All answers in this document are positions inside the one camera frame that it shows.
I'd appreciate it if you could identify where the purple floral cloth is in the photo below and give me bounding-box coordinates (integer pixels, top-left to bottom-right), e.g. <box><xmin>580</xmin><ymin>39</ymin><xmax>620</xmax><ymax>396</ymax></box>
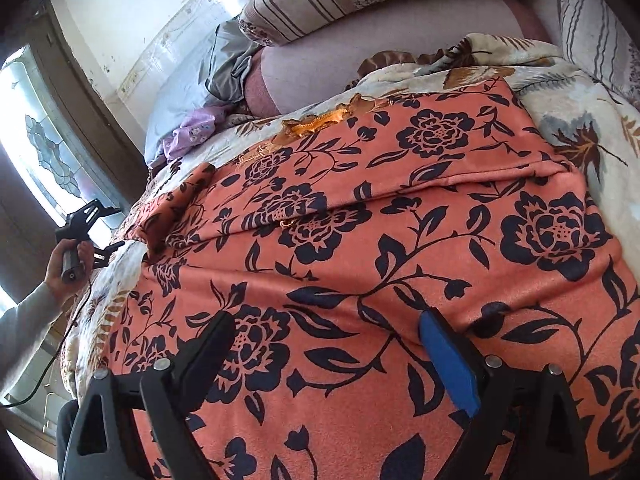
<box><xmin>160</xmin><ymin>105</ymin><xmax>231</xmax><ymax>161</ymax></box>

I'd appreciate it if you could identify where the patterned glass window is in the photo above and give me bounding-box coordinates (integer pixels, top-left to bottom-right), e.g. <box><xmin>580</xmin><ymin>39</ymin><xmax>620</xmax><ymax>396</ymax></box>
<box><xmin>0</xmin><ymin>42</ymin><xmax>123</xmax><ymax>226</ymax></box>

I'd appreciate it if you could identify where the light blue pillow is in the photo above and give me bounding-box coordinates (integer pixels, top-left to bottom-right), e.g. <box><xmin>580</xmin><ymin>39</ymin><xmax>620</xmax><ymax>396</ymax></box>
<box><xmin>144</xmin><ymin>25</ymin><xmax>251</xmax><ymax>166</ymax></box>

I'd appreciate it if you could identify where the grey cloth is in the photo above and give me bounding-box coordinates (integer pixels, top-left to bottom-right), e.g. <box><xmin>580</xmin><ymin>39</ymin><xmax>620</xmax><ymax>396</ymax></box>
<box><xmin>207</xmin><ymin>20</ymin><xmax>263</xmax><ymax>106</ymax></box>

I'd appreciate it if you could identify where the brown wooden window frame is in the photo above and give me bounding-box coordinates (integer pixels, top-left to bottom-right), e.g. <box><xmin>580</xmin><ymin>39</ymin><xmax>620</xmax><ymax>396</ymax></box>
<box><xmin>20</xmin><ymin>0</ymin><xmax>151</xmax><ymax>211</ymax></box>

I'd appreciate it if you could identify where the cream leaf-print blanket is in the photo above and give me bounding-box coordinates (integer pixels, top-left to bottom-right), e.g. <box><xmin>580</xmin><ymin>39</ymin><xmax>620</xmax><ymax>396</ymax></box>
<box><xmin>60</xmin><ymin>32</ymin><xmax>640</xmax><ymax>401</ymax></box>

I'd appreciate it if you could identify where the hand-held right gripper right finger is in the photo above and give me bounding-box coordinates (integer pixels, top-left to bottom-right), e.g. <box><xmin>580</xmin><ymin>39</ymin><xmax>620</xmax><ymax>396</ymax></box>
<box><xmin>419</xmin><ymin>308</ymin><xmax>591</xmax><ymax>480</ymax></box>

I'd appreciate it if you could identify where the person's left forearm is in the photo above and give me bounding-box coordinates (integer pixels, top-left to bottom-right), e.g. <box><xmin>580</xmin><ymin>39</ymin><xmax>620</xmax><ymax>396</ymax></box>
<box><xmin>0</xmin><ymin>280</ymin><xmax>63</xmax><ymax>401</ymax></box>

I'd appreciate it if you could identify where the orange floral garment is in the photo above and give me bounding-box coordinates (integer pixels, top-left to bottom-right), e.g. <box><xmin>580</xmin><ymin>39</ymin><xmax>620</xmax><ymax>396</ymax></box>
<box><xmin>97</xmin><ymin>77</ymin><xmax>640</xmax><ymax>480</ymax></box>

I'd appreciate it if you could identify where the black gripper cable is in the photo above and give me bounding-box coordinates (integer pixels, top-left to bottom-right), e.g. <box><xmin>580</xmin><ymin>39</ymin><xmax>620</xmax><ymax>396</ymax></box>
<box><xmin>0</xmin><ymin>270</ymin><xmax>96</xmax><ymax>408</ymax></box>

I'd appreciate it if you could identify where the striped floral cushion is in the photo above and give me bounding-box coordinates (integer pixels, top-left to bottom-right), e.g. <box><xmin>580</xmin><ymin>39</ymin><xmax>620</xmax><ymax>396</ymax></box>
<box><xmin>557</xmin><ymin>0</ymin><xmax>640</xmax><ymax>111</ymax></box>

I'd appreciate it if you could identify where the mauve pillow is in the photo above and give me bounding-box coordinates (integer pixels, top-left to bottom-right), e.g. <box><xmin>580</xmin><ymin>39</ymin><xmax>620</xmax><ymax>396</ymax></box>
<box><xmin>245</xmin><ymin>0</ymin><xmax>551</xmax><ymax>116</ymax></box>

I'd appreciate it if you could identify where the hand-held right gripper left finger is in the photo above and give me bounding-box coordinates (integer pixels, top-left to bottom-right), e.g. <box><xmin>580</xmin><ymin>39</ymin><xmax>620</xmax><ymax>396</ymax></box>
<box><xmin>62</xmin><ymin>311</ymin><xmax>236</xmax><ymax>480</ymax></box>

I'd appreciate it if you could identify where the person's left hand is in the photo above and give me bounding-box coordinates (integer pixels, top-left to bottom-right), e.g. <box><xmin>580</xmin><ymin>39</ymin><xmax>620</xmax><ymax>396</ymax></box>
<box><xmin>45</xmin><ymin>241</ymin><xmax>96</xmax><ymax>301</ymax></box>

